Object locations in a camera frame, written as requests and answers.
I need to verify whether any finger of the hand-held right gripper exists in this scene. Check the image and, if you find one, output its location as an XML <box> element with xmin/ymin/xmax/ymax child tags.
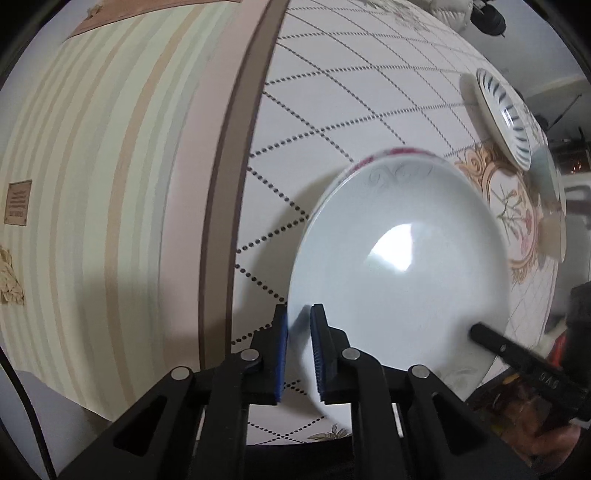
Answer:
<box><xmin>470</xmin><ymin>322</ymin><xmax>591</xmax><ymax>422</ymax></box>

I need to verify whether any white plate with red rim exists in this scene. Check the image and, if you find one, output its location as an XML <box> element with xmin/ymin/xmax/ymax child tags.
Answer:
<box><xmin>287</xmin><ymin>147</ymin><xmax>514</xmax><ymax>423</ymax></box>

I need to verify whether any black device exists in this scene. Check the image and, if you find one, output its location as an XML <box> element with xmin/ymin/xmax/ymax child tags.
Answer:
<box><xmin>471</xmin><ymin>0</ymin><xmax>507</xmax><ymax>38</ymax></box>

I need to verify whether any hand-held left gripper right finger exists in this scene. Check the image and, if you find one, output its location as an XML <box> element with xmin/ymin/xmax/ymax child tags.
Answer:
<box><xmin>310</xmin><ymin>303</ymin><xmax>539</xmax><ymax>480</ymax></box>

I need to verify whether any blue striped plate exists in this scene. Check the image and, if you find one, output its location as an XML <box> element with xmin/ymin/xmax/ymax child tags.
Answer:
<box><xmin>475</xmin><ymin>68</ymin><xmax>533</xmax><ymax>171</ymax></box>

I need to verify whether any checked floral tablecloth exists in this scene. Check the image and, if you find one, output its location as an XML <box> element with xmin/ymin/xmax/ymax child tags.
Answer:
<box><xmin>228</xmin><ymin>0</ymin><xmax>570</xmax><ymax>446</ymax></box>

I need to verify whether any person's right hand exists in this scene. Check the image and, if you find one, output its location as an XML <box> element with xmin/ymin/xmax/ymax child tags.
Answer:
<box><xmin>508</xmin><ymin>413</ymin><xmax>591</xmax><ymax>468</ymax></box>

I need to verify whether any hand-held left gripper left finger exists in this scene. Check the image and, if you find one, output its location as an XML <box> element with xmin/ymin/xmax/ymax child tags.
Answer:
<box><xmin>58</xmin><ymin>304</ymin><xmax>290</xmax><ymax>480</ymax></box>

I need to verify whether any brown wall plaque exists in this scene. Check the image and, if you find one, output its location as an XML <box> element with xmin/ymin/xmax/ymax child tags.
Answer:
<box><xmin>4</xmin><ymin>180</ymin><xmax>33</xmax><ymax>227</ymax></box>

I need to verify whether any black cable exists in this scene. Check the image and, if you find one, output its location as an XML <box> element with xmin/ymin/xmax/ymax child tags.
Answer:
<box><xmin>0</xmin><ymin>346</ymin><xmax>58</xmax><ymax>480</ymax></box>

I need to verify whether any beige wall ornament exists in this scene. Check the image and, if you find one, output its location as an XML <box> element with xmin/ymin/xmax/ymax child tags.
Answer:
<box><xmin>0</xmin><ymin>244</ymin><xmax>26</xmax><ymax>305</ymax></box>

